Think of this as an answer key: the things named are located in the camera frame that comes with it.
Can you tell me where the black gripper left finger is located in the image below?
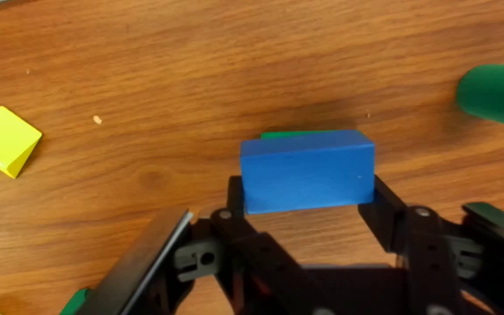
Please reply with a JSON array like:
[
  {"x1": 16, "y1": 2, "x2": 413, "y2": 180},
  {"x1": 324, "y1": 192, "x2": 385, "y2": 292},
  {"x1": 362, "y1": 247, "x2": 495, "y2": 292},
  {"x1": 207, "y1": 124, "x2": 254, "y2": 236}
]
[{"x1": 91, "y1": 173, "x2": 266, "y2": 315}]

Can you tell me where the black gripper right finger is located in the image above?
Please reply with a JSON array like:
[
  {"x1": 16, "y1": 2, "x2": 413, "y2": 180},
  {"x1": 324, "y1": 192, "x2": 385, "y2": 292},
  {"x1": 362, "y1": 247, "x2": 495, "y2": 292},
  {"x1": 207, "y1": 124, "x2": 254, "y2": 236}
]
[{"x1": 357, "y1": 173, "x2": 504, "y2": 315}]

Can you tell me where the blue rectangular block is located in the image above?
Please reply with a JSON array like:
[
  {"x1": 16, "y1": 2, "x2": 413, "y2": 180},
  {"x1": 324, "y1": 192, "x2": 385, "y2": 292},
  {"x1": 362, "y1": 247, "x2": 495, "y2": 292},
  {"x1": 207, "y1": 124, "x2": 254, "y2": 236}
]
[{"x1": 238, "y1": 128, "x2": 378, "y2": 217}]

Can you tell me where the green rectangular block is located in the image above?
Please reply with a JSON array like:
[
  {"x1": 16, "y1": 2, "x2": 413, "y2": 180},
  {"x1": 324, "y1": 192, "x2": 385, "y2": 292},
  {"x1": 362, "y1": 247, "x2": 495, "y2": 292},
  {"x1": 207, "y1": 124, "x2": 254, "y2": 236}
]
[{"x1": 257, "y1": 128, "x2": 359, "y2": 142}]

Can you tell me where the green cylinder block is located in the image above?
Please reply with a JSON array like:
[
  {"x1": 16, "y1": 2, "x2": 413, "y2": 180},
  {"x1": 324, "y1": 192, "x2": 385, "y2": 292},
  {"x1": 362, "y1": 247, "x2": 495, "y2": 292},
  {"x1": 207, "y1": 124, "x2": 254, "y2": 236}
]
[{"x1": 455, "y1": 63, "x2": 504, "y2": 135}]

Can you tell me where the large yellow cube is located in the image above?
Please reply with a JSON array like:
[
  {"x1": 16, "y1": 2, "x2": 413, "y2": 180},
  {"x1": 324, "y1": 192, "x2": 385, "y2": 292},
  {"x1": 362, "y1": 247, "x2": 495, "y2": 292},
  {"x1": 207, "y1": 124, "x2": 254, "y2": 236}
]
[{"x1": 0, "y1": 105, "x2": 44, "y2": 180}]

